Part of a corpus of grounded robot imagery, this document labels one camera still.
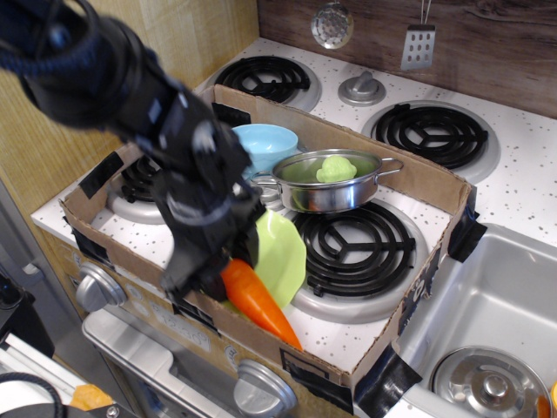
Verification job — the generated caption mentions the brown cardboard fence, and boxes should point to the brown cardboard fence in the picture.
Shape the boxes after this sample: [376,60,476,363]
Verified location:
[60,86,475,417]

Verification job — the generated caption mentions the grey oven door handle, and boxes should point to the grey oven door handle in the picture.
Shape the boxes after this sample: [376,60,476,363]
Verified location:
[83,309,230,417]

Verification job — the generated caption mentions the green toy vegetable piece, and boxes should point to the green toy vegetable piece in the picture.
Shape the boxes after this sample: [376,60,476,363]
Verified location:
[316,155,357,183]

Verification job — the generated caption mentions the orange object at bottom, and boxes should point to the orange object at bottom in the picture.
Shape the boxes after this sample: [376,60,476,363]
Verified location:
[69,384,114,411]

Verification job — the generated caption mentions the left grey oven knob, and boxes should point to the left grey oven knob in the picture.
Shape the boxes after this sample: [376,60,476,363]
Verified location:
[76,262,127,313]

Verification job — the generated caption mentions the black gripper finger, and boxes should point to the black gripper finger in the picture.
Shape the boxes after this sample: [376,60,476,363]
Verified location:
[160,238,228,303]
[224,219,259,268]

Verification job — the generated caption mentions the light green plastic plate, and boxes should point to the light green plastic plate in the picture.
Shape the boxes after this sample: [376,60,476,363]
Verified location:
[224,209,308,313]

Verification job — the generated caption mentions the hanging metal strainer ladle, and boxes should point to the hanging metal strainer ladle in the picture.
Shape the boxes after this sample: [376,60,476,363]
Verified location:
[311,1,354,50]

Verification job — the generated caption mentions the small steel pot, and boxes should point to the small steel pot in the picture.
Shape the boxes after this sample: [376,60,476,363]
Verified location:
[269,149,404,213]

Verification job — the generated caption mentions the steel pot lid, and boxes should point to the steel pot lid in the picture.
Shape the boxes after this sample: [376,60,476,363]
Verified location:
[429,347,553,417]

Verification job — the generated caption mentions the back right black burner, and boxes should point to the back right black burner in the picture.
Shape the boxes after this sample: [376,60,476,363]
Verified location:
[366,103,489,169]

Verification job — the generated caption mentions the grey toy sink basin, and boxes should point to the grey toy sink basin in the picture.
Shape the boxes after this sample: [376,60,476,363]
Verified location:
[391,225,556,417]

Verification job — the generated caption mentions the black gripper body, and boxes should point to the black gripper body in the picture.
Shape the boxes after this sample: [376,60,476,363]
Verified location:
[138,90,264,253]

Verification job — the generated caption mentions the hanging metal spatula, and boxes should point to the hanging metal spatula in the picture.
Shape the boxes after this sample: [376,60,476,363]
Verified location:
[400,0,436,71]

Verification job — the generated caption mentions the black braided cable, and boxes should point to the black braided cable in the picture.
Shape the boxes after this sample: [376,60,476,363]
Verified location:
[0,372,65,418]

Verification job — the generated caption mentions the right grey oven knob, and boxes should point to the right grey oven knob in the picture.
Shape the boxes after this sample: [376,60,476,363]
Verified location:
[233,359,298,418]

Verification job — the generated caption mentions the front right black burner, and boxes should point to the front right black burner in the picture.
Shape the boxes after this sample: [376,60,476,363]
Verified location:
[294,203,418,298]

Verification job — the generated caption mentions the grey stove knob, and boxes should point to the grey stove knob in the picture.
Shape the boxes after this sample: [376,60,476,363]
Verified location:
[250,172,285,212]
[338,71,386,107]

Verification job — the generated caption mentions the orange toy carrot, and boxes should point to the orange toy carrot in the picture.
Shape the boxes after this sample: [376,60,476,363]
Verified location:
[221,259,302,350]

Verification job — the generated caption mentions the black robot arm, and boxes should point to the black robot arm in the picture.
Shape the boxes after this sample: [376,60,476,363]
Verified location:
[1,1,264,301]

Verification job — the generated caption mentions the grey centre stove knob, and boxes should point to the grey centre stove knob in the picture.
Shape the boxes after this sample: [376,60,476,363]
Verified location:
[250,172,285,212]

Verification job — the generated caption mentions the grey back stove knob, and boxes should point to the grey back stove knob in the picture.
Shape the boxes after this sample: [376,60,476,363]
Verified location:
[338,71,386,107]

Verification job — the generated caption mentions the front left black burner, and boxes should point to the front left black burner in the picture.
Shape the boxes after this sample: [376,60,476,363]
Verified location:
[120,156,161,203]

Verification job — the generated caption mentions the grey oven knob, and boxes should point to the grey oven knob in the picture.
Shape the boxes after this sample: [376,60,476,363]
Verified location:
[76,262,127,313]
[233,359,298,418]

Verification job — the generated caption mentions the light blue plastic bowl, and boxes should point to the light blue plastic bowl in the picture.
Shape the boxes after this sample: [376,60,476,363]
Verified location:
[232,124,299,179]

